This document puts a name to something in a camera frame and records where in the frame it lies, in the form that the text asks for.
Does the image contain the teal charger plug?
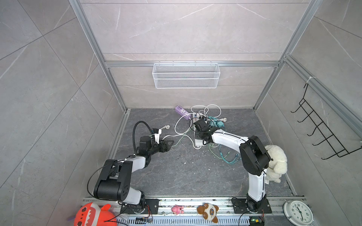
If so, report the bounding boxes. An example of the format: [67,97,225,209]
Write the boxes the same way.
[209,118,224,128]

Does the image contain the purple power strip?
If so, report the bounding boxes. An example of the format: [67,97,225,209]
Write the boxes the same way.
[175,105,192,120]

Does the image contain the white pastel power strip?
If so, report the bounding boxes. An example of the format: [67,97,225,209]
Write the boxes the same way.
[192,113,205,147]

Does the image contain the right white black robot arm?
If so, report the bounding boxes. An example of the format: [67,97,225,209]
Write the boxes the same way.
[193,118,272,214]

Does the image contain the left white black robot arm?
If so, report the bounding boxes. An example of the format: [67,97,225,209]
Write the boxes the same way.
[86,121,174,214]

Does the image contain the small pink plush toy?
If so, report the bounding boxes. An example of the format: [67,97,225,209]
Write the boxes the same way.
[171,205,184,215]

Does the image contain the brown white plush toy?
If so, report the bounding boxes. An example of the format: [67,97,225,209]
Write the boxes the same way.
[197,203,219,223]

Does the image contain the white plush dog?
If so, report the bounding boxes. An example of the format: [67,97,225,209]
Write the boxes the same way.
[265,145,288,183]

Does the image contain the red monster plush toy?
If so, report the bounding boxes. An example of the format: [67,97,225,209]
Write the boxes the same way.
[74,202,117,226]

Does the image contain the white analog clock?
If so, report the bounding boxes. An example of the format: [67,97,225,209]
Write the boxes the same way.
[283,200,314,226]

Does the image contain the white coiled power cord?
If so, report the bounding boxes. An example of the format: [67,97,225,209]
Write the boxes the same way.
[173,104,227,135]

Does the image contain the teal cable bundle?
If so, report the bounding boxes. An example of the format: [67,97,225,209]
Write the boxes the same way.
[208,144,241,165]

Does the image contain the white wire mesh basket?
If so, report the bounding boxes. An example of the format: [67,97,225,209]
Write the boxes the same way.
[152,63,221,89]

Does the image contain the black wall hook rack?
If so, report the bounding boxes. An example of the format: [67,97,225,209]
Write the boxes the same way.
[290,83,362,160]

